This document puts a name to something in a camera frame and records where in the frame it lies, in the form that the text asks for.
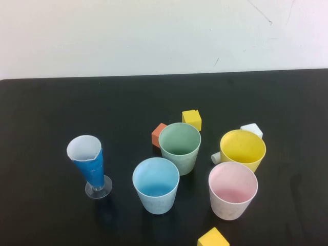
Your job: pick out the light blue plastic cup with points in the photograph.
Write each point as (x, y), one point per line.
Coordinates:
(156, 197)

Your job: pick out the orange cube block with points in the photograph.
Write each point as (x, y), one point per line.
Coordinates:
(156, 137)

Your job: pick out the yellow cube block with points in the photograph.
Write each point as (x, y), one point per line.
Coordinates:
(192, 119)
(212, 239)

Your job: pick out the light green plastic cup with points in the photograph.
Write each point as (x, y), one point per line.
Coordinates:
(179, 161)

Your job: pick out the white green glue stick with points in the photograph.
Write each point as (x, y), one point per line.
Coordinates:
(215, 157)

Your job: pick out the yellow plastic cup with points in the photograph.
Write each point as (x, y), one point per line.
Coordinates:
(243, 146)

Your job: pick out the blue paper conical measuring glass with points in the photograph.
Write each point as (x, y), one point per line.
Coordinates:
(89, 169)

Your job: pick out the white cube block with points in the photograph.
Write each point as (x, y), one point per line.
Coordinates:
(252, 129)

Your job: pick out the pink plastic cup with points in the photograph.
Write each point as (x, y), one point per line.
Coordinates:
(230, 205)

